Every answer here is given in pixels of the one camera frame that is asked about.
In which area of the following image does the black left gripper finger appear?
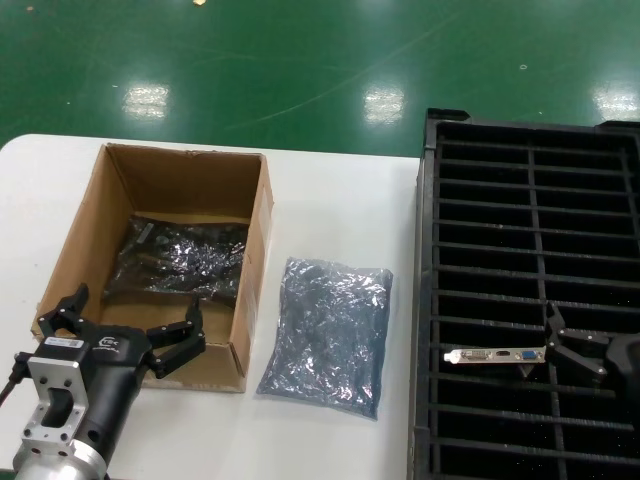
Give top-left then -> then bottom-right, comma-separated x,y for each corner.
143,293 -> 208,380
37,282 -> 94,346

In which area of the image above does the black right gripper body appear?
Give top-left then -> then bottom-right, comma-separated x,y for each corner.
603,337 -> 640,436

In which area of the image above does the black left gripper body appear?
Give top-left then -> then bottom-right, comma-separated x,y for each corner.
74,322 -> 154,469

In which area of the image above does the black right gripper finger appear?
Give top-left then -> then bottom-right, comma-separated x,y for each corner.
544,301 -> 610,348
548,343 -> 609,386

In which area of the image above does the grey antistatic bag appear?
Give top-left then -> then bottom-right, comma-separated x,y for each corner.
102,214 -> 250,304

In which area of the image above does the graphics card with blue port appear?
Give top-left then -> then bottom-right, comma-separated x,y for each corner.
443,345 -> 549,377

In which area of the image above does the black slotted plastic container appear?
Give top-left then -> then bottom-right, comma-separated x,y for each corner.
407,107 -> 640,480

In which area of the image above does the brown cardboard box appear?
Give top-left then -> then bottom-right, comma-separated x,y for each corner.
30,143 -> 275,395

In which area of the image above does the crinkled empty antistatic bag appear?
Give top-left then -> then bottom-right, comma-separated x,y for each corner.
254,256 -> 395,425

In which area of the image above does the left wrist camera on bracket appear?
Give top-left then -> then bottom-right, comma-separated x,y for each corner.
19,335 -> 92,454

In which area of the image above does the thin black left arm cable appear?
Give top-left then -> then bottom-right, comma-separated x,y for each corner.
0,352 -> 31,401

